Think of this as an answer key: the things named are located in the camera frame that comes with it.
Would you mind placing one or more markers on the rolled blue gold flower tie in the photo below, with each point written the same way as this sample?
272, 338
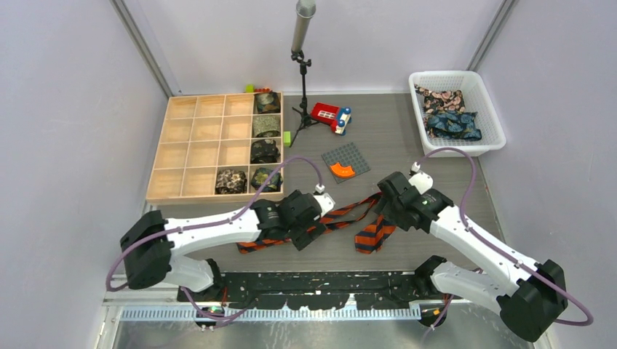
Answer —
260, 176

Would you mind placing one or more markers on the white plastic basket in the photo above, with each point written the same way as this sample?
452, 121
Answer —
476, 99

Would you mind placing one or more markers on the wooden compartment tray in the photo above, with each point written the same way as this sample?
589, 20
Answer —
202, 134

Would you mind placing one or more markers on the pink floral dark tie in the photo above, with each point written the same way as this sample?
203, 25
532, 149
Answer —
445, 101

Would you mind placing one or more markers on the grey microphone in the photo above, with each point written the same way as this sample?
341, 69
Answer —
305, 10

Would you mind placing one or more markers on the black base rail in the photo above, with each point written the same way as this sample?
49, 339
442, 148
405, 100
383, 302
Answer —
371, 290

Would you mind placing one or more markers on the grey lego baseplate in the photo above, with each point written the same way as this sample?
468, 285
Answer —
347, 154

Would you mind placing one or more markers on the green block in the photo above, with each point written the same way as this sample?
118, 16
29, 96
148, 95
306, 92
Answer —
287, 139

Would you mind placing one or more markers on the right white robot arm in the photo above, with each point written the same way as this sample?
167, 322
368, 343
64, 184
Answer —
511, 283

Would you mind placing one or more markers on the rolled black gold tie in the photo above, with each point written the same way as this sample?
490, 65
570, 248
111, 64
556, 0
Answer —
264, 152

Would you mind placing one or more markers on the orange navy striped tie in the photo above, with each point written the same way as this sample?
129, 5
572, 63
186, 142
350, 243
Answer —
368, 240

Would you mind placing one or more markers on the rolled dark tie top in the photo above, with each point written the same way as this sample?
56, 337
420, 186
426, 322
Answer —
267, 102

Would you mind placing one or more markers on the rolled olive patterned tie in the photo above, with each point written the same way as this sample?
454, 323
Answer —
264, 126

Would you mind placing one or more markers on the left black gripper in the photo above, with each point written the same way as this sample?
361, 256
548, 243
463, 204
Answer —
301, 238

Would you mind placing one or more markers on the black tripod stand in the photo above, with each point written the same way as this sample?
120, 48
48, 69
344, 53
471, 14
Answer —
306, 120

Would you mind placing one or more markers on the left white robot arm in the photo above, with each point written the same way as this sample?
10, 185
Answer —
156, 249

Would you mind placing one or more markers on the rolled beige floral tie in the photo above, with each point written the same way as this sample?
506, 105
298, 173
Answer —
230, 181

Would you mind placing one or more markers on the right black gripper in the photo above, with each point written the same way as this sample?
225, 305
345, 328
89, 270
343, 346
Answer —
384, 207

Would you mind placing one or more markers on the orange curved block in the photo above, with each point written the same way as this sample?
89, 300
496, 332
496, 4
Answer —
341, 171

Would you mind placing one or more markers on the green and red small toys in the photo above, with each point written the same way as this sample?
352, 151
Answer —
251, 88

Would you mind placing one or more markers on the red toy block car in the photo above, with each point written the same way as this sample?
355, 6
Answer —
336, 118

